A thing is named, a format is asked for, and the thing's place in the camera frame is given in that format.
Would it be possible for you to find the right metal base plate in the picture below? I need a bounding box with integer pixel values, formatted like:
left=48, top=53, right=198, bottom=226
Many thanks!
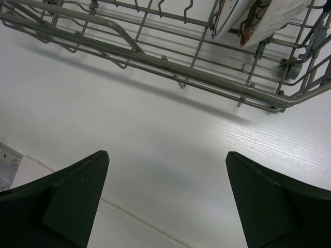
left=0, top=143, right=23, bottom=192

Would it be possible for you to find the orange sunburst plate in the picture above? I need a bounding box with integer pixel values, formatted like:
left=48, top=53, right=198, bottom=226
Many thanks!
left=212, top=0, right=254, bottom=39

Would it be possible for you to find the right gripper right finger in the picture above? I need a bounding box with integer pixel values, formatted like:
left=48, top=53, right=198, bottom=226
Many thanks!
left=225, top=151, right=330, bottom=247

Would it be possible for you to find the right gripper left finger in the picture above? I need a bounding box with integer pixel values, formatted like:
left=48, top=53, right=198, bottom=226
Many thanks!
left=1, top=150, right=109, bottom=247

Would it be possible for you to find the flower pattern plate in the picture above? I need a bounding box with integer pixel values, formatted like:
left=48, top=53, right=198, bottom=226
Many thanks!
left=240, top=1, right=308, bottom=48

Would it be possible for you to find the grey wire dish rack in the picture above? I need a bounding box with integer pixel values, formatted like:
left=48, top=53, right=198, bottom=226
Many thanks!
left=1, top=1, right=330, bottom=113

